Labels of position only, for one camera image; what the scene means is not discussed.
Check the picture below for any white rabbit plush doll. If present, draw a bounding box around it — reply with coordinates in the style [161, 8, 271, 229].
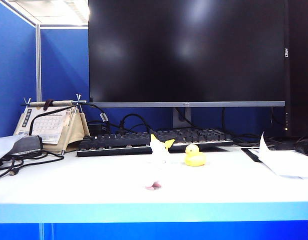
[144, 139, 172, 192]

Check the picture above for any grey monitor stand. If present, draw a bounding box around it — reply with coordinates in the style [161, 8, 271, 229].
[172, 107, 192, 130]

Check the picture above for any yellow Pichu figure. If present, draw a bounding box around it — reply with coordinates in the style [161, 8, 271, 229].
[150, 133, 175, 152]

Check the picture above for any black mechanical keyboard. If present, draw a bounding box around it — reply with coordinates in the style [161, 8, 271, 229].
[76, 127, 234, 158]

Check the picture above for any yellow rubber duck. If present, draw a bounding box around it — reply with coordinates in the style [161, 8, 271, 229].
[184, 144, 207, 168]

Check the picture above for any small black adapter box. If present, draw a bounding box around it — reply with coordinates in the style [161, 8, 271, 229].
[88, 120, 109, 138]

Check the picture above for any large black monitor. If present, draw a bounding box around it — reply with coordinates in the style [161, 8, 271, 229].
[88, 0, 286, 108]

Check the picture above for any beige canvas desk calendar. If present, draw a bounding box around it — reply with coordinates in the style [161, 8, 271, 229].
[13, 94, 91, 155]

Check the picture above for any grey black power brick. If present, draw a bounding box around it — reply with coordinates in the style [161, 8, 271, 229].
[11, 135, 44, 156]

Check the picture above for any white paper sheet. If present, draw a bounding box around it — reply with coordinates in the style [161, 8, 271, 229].
[248, 131, 308, 180]

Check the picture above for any white folder sheet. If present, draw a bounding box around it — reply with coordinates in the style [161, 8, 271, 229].
[0, 135, 24, 166]

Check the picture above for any black HSD monitor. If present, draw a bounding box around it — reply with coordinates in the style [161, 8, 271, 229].
[283, 0, 308, 138]

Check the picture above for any looped black cable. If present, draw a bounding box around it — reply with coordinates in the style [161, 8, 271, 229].
[120, 113, 152, 135]

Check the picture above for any black monitor cable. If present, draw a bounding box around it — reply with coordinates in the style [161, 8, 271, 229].
[220, 107, 269, 147]

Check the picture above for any silver partition post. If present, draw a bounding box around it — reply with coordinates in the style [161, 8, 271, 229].
[35, 24, 42, 102]

